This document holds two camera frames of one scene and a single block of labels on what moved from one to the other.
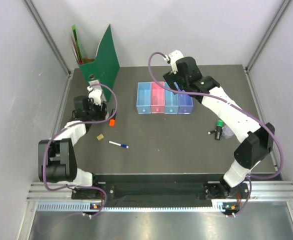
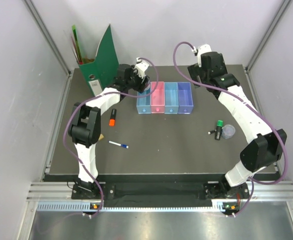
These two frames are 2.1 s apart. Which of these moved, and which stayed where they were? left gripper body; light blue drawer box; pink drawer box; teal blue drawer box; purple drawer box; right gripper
Moved: right gripper; left gripper body
Stayed: pink drawer box; teal blue drawer box; purple drawer box; light blue drawer box
